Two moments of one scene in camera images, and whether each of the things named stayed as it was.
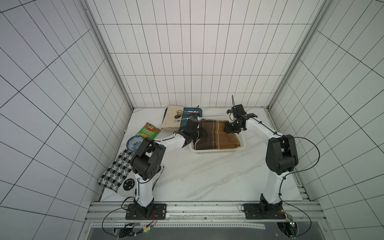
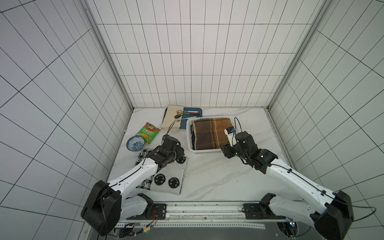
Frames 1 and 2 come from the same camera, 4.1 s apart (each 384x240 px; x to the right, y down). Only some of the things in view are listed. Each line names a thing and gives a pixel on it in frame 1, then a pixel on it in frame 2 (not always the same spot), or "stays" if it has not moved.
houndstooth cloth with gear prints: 119,176 to 168,178
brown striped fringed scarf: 216,137 stays
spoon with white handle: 178,120 stays
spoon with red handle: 181,111 stays
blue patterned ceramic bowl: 134,143 stays
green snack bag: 149,130 stays
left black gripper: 202,132 to 180,152
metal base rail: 294,214 stays
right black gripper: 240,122 to 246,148
